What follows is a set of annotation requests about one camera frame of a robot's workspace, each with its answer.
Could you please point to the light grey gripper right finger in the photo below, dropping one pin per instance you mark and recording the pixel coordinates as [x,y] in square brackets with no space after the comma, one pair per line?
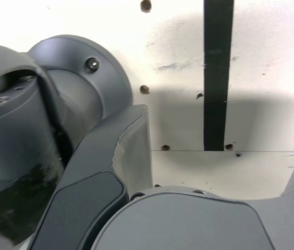
[188,224]

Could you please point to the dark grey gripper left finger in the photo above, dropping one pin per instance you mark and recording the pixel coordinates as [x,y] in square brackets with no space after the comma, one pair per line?
[92,169]

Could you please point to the black tape strip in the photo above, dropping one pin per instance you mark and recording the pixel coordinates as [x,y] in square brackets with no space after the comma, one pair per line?
[216,78]

